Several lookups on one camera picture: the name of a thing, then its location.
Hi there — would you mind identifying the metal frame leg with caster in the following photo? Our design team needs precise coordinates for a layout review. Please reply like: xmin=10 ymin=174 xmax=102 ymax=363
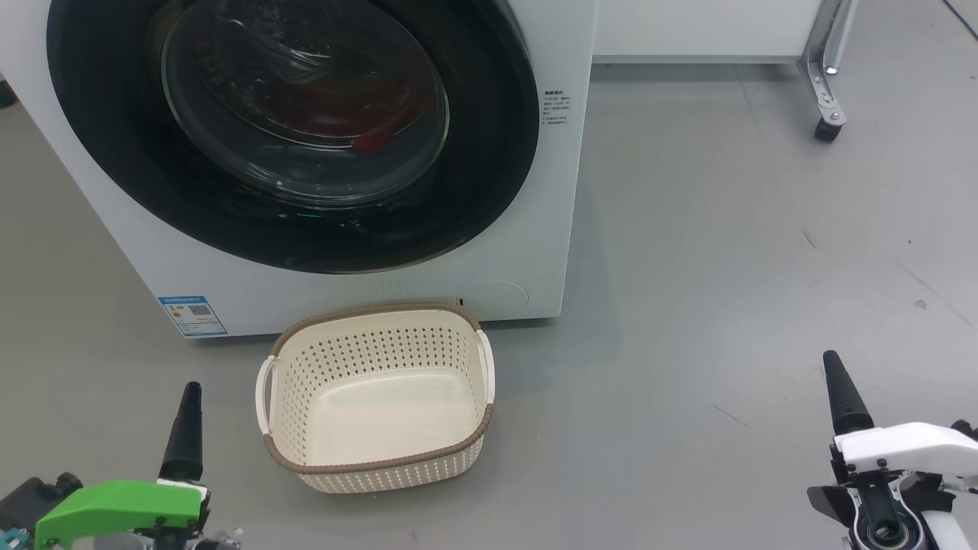
xmin=798 ymin=0 xmax=858 ymax=143

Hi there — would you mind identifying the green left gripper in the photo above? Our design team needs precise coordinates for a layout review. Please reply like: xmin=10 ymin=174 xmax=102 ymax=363
xmin=34 ymin=382 xmax=244 ymax=550

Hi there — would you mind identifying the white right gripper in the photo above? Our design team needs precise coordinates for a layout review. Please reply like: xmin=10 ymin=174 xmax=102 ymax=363
xmin=808 ymin=350 xmax=978 ymax=550

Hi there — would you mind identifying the cream perforated laundry basket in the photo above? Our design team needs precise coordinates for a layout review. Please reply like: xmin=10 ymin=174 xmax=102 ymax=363
xmin=255 ymin=303 xmax=496 ymax=494

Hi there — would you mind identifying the red garment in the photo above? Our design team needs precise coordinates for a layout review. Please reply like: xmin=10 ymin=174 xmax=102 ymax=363
xmin=290 ymin=73 xmax=417 ymax=154

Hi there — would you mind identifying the blue energy label sticker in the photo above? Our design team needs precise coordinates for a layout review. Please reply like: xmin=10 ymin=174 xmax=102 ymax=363
xmin=158 ymin=296 xmax=228 ymax=338

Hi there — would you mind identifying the white panel furniture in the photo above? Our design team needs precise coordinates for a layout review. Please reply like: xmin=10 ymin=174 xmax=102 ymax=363
xmin=592 ymin=0 xmax=822 ymax=64

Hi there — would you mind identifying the white front-load washing machine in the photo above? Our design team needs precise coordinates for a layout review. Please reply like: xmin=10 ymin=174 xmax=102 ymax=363
xmin=0 ymin=0 xmax=601 ymax=338

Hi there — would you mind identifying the glass washing machine door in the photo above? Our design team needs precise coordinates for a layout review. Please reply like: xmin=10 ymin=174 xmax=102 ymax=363
xmin=46 ymin=0 xmax=541 ymax=274

